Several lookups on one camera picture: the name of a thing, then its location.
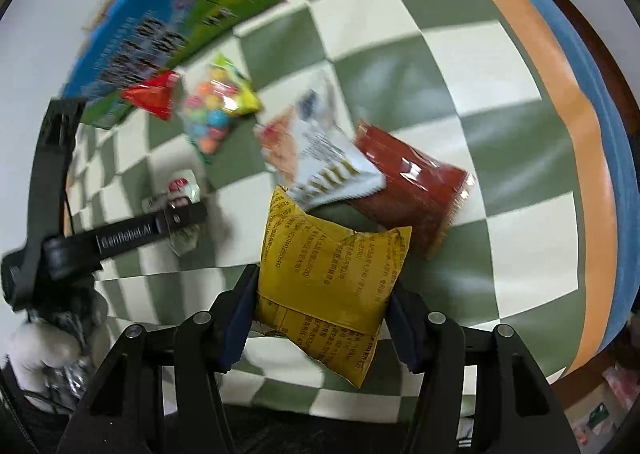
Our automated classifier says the red triangular snack packet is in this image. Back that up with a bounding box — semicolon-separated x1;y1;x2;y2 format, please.
121;70;181;121

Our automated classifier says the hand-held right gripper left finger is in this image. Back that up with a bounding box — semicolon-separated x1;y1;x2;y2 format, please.
56;264;261;454

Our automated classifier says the colourful candy bag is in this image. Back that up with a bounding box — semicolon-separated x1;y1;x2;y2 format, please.
180;53;264;162

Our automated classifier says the dark red snack packet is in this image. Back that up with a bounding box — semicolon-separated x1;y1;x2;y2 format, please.
350;119;476;260

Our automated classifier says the pile of assorted floor clutter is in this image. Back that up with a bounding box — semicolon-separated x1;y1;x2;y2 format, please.
570;364;636;445

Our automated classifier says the small white snack packet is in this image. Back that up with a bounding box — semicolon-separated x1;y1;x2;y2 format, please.
141;168;203;255

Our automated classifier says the green white checkered blanket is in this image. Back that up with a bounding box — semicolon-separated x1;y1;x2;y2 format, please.
65;0;618;415

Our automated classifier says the printed cardboard box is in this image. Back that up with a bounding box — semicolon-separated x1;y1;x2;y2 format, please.
62;0;288;130

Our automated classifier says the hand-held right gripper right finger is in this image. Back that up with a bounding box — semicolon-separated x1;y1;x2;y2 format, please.
385;279;581;454

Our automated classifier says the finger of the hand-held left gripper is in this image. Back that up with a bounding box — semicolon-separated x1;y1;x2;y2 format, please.
25;97;88;255

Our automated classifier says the blue bed sheet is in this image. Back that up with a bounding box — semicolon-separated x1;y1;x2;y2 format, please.
470;0;640;350

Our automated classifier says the person's left hand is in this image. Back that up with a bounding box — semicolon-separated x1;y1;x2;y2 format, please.
7;291;108;385

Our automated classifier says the white grey snack packet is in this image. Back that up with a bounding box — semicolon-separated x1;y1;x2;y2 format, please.
255;79;387;211

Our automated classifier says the yellow snack packet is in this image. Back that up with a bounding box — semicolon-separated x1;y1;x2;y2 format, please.
255;184;413;390

